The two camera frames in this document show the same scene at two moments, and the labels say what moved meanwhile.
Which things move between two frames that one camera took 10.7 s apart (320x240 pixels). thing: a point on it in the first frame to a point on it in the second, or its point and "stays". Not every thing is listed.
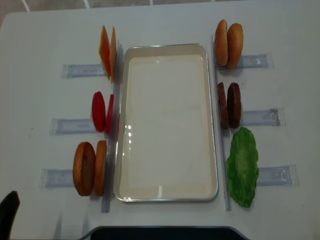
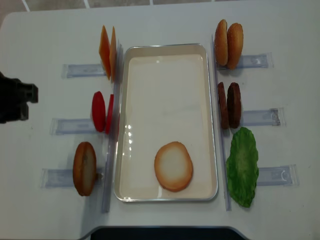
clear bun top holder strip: x=263 y=60 stays
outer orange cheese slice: x=104 y=52 stays
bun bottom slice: x=100 y=167 to x=173 y=166
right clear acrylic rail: x=225 y=170 stays
